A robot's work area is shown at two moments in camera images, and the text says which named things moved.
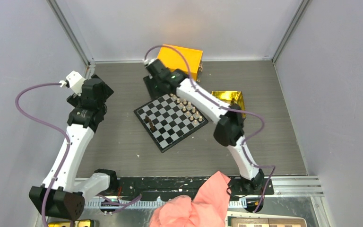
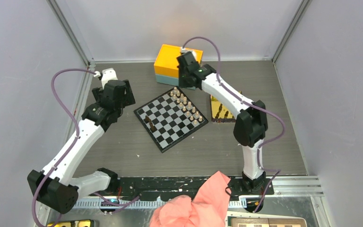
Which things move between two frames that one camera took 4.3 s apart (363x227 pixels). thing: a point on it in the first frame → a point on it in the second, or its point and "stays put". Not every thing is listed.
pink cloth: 208,208 stays put
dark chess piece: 152,127 stays put
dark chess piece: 147,119 stays put
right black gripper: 149,81 → 182,83
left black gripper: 76,100 → 128,98
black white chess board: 170,120 stays put
